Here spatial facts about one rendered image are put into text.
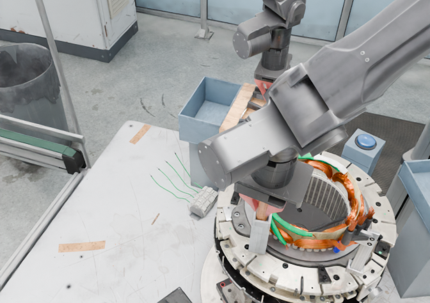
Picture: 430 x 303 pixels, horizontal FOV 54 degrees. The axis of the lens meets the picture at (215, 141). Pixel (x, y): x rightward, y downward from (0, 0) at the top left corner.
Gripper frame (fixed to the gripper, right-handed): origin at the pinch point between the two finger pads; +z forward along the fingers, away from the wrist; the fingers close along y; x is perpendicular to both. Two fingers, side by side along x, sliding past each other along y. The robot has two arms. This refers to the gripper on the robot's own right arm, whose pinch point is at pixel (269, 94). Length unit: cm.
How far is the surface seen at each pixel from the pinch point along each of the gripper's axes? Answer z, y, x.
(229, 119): 2.1, 9.3, -7.0
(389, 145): 109, -114, 51
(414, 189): 3.9, 14.4, 34.7
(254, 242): -4.3, 42.6, 8.5
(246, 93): 2.3, -1.2, -6.2
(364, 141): 4.4, 3.4, 23.7
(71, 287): 30, 48, -32
